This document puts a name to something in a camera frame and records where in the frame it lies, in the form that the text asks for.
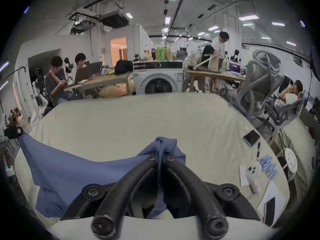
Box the white round stool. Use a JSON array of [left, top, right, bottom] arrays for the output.
[[283, 147, 298, 182]]

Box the wooden table with laptop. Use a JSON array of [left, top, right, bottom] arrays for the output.
[[63, 60, 136, 98]]

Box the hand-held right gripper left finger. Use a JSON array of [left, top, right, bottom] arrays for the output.
[[61, 155, 159, 240]]

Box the black phone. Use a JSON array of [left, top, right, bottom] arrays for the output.
[[262, 197, 276, 226]]

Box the white washing machine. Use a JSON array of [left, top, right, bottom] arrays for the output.
[[132, 46, 186, 95]]

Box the white phone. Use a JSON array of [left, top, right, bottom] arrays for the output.
[[245, 166, 262, 194]]

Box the white paper sheet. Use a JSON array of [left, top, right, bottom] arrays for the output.
[[239, 165, 251, 187]]

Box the phone with dark screen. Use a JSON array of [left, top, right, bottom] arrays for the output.
[[243, 130, 261, 148]]

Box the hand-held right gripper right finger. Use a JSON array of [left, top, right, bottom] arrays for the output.
[[162, 155, 261, 240]]

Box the grey office chair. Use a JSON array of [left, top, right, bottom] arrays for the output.
[[234, 49, 285, 130], [264, 91, 305, 127]]

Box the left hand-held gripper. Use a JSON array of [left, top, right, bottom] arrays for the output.
[[0, 113, 24, 145]]

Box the blue shirt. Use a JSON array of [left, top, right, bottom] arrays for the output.
[[19, 131, 187, 219]]

